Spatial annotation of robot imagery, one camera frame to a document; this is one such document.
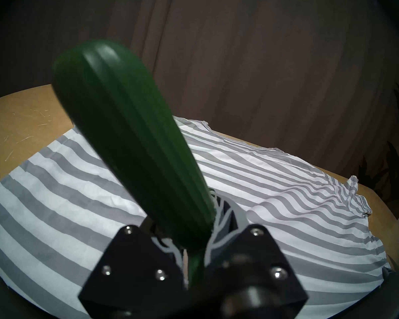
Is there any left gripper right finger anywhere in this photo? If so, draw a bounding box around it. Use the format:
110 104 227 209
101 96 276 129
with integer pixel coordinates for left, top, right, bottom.
191 189 309 319

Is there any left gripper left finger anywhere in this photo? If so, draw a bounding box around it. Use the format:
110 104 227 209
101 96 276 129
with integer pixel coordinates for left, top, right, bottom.
78 222 191 319

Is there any grey white striped t-shirt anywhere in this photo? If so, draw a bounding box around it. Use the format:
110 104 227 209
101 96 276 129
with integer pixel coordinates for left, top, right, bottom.
0 116 391 319

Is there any green handled white lint roller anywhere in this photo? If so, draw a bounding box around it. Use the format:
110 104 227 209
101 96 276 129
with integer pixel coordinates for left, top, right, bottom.
52 39 216 289

